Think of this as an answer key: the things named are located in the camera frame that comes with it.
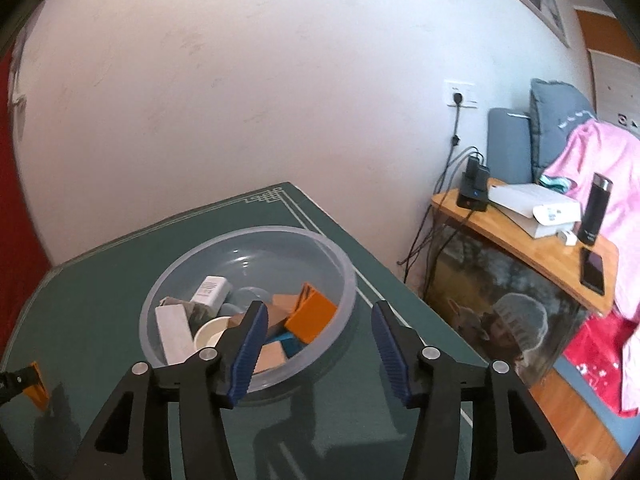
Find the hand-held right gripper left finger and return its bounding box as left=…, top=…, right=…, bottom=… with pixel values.
left=70, top=300, right=270, bottom=480

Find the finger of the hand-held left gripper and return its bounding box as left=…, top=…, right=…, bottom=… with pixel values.
left=0, top=367, right=36, bottom=406

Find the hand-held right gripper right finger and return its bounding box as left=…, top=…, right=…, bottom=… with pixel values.
left=371, top=300, right=578, bottom=480

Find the orange wooden block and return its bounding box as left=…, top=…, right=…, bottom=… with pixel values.
left=22, top=360, right=51, bottom=413
left=285, top=282, right=338, bottom=346

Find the large light wooden block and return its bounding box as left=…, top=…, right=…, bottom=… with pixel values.
left=252, top=342, right=290, bottom=376

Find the white round lid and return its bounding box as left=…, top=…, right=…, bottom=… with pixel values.
left=192, top=315, right=236, bottom=361

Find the blue wooden block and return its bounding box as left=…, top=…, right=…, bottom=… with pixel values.
left=272, top=332, right=306, bottom=361

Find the small light wooden block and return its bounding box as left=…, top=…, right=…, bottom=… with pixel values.
left=270, top=292, right=303, bottom=328

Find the white charger adapter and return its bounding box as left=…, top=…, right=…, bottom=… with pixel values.
left=190, top=275, right=233, bottom=311

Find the clear plastic bowl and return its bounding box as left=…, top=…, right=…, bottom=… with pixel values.
left=138, top=225, right=358, bottom=395

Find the printed poster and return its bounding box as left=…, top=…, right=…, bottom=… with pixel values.
left=427, top=225, right=588, bottom=386

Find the green table cover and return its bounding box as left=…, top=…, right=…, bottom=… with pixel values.
left=0, top=182, right=491, bottom=480

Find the red quilted blanket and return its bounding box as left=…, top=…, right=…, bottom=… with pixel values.
left=0, top=55, right=53, bottom=356

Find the wooden side table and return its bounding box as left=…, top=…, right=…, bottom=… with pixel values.
left=431, top=177, right=621, bottom=318

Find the black charger dock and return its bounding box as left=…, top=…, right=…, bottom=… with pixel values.
left=455, top=155, right=492, bottom=212

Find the white cardboard box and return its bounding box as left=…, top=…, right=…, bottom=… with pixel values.
left=487, top=183, right=583, bottom=239

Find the red printed cloth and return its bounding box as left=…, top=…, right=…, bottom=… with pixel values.
left=562, top=310, right=640, bottom=416

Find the black smartphone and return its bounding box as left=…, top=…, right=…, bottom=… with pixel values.
left=579, top=247, right=607, bottom=296

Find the teal cloth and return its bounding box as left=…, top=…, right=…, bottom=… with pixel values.
left=539, top=174, right=576, bottom=195

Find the black thermos bottle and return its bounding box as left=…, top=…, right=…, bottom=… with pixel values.
left=577, top=171, right=613, bottom=247

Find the grey-blue embroidered pillow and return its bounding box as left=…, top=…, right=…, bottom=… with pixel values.
left=529, top=78, right=598, bottom=183

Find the pink cloth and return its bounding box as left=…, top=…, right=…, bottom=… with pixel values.
left=542, top=120, right=640, bottom=321

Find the wooden wardrobe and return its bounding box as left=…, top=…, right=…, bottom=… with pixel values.
left=562, top=0, right=640, bottom=141

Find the black power cable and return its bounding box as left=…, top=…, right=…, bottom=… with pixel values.
left=397, top=91, right=463, bottom=281

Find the white wall socket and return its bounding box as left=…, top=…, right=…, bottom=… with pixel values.
left=444, top=80, right=477, bottom=109

